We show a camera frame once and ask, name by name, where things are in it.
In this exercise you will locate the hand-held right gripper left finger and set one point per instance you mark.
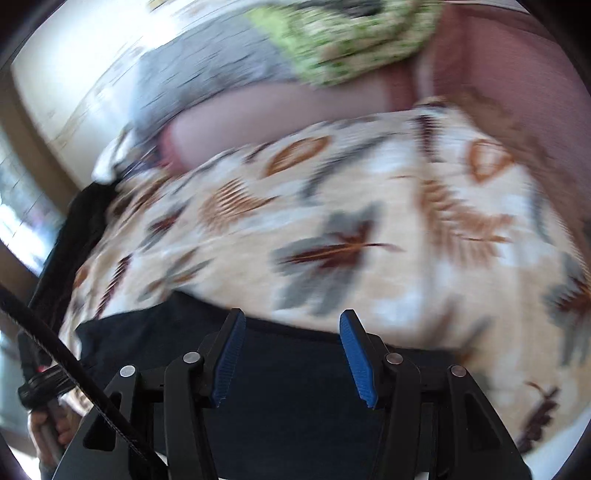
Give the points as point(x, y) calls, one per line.
point(227, 360)

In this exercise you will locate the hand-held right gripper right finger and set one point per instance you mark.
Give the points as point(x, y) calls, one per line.
point(359, 364)

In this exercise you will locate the dark navy pants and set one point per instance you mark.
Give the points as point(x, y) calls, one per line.
point(286, 383)

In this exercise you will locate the person's left hand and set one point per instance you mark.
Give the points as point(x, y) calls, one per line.
point(64, 427)

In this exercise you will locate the black cloth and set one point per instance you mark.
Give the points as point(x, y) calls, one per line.
point(74, 240)

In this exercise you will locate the cream leaf print blanket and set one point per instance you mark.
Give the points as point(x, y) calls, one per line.
point(351, 207)

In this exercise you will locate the grey patterned cloth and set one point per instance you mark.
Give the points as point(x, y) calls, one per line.
point(207, 74)

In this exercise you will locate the green floral cloth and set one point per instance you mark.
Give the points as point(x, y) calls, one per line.
point(341, 41)

